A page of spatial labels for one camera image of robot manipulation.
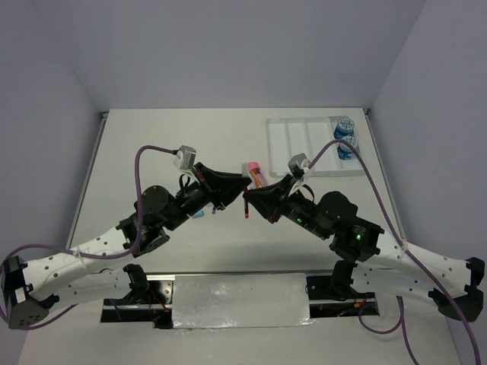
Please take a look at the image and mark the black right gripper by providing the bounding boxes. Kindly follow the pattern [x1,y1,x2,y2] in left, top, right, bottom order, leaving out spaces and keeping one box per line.
[242,173,329,240]

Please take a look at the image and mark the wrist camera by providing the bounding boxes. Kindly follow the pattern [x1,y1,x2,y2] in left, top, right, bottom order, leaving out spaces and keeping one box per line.
[173,145,196,173]
[288,153,310,179]

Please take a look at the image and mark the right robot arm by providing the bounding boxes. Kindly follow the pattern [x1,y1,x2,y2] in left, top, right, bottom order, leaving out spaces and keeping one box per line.
[243,175,485,322]

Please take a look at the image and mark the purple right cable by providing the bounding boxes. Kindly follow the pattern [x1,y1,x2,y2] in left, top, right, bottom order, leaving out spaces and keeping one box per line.
[307,139,481,365]

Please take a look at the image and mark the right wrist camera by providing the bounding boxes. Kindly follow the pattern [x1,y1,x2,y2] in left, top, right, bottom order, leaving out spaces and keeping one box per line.
[288,153,310,179]

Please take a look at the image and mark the white compartment tray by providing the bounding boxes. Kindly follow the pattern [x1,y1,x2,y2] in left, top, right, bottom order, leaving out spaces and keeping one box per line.
[266,116,364,178]

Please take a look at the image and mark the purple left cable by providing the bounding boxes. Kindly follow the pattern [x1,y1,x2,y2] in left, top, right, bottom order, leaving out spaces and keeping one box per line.
[0,145,180,329]

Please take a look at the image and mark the red pen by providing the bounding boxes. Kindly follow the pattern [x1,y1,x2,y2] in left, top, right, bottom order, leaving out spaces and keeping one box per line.
[244,200,250,219]

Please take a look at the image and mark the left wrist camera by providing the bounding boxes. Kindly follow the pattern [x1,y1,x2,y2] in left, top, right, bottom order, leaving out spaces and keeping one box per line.
[173,145,196,173]

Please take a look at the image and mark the clear pen cap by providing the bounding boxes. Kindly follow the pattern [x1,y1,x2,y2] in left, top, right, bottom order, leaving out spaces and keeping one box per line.
[241,163,248,176]

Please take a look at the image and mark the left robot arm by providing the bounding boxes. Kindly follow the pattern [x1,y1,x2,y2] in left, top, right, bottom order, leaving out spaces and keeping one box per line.
[1,163,251,330]

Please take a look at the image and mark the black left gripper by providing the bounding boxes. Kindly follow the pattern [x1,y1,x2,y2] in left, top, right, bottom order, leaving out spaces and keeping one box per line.
[164,163,253,232]

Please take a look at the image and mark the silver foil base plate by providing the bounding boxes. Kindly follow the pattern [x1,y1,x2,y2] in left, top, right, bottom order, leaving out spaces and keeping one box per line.
[172,273,313,329]

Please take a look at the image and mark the purple cable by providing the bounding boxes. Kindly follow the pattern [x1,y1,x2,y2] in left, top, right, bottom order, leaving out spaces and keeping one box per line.
[0,145,180,329]
[307,139,481,365]

